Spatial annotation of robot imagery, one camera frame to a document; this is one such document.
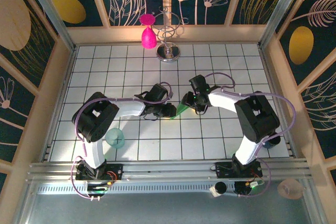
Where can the green cloth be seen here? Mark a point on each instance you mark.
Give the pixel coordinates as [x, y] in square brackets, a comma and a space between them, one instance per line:
[181, 110]

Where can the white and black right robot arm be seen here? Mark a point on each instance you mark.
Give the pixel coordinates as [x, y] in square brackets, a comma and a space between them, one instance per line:
[257, 119]

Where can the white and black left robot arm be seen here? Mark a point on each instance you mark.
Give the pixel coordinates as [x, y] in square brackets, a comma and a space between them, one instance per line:
[94, 119]

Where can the teal translucent cup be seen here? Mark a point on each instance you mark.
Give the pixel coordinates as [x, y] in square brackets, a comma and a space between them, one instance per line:
[115, 138]

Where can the pink wine glass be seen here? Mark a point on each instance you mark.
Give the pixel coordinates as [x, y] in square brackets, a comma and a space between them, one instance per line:
[148, 39]

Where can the perforated metal strip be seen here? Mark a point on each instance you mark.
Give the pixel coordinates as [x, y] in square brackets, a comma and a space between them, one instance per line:
[157, 188]

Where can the dark blue cup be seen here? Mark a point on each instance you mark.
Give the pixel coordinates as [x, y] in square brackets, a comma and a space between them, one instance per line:
[271, 144]

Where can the black round knob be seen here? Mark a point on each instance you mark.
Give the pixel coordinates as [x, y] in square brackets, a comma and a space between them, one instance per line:
[220, 187]

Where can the black controller board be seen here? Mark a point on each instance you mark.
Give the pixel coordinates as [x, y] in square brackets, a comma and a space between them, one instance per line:
[98, 188]
[246, 186]

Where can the pale pink translucent cup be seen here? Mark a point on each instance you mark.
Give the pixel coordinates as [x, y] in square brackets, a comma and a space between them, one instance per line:
[290, 188]

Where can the aluminium mounting rail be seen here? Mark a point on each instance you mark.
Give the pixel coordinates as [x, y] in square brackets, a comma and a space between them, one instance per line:
[168, 169]

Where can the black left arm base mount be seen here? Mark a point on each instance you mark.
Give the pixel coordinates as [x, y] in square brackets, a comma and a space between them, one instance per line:
[115, 170]

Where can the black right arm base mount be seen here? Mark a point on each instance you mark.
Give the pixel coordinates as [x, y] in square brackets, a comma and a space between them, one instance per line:
[223, 170]

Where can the aluminium frame post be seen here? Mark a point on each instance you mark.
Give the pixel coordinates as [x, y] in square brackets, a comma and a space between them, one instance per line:
[50, 11]
[281, 11]

